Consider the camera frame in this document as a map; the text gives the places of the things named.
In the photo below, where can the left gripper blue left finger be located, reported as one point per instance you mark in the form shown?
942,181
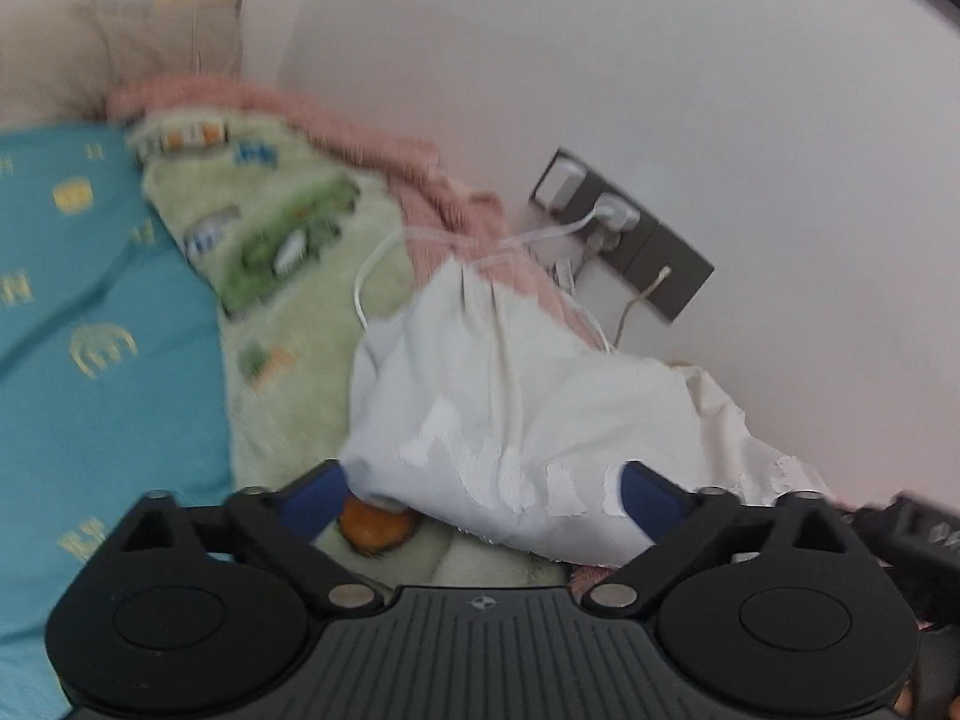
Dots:
278,531

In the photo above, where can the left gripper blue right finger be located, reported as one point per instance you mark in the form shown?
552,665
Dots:
685,529

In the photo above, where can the white t-shirt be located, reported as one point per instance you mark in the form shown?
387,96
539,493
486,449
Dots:
476,407

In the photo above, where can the teal patterned bed sheet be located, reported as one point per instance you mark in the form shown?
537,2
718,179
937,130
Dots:
111,378

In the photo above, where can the green cartoon fleece blanket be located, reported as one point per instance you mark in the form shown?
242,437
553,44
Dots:
278,229

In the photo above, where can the pink fluffy blanket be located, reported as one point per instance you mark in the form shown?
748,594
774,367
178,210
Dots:
451,219

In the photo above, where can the grey pillow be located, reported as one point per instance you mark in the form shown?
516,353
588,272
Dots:
61,63

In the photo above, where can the wall power strip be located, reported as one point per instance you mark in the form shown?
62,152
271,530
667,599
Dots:
634,244

